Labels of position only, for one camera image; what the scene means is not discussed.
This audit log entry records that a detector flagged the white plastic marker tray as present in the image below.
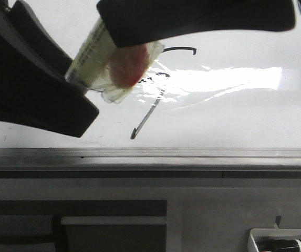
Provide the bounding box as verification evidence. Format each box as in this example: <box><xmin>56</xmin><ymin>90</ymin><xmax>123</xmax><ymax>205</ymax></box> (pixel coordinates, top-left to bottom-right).
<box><xmin>247</xmin><ymin>228</ymin><xmax>301</xmax><ymax>251</ymax></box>

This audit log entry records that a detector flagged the white whiteboard with metal frame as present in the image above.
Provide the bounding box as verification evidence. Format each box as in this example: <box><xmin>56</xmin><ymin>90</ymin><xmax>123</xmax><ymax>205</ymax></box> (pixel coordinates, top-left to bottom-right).
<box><xmin>0</xmin><ymin>11</ymin><xmax>301</xmax><ymax>177</ymax></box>

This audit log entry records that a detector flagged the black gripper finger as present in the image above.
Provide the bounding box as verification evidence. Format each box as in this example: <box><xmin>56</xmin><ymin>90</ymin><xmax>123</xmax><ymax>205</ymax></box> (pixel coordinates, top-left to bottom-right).
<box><xmin>97</xmin><ymin>1</ymin><xmax>296</xmax><ymax>47</ymax></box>
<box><xmin>0</xmin><ymin>1</ymin><xmax>99</xmax><ymax>138</ymax></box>

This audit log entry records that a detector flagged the white marker with taped grip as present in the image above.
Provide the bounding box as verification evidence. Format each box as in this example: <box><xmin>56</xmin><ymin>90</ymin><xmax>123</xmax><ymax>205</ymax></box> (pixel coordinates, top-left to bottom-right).
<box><xmin>65</xmin><ymin>18</ymin><xmax>164</xmax><ymax>103</ymax></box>

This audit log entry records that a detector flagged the black capped marker in tray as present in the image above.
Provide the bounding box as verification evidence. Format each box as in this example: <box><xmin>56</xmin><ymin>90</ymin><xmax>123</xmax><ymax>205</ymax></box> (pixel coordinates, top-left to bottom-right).
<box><xmin>256</xmin><ymin>239</ymin><xmax>301</xmax><ymax>252</ymax></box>

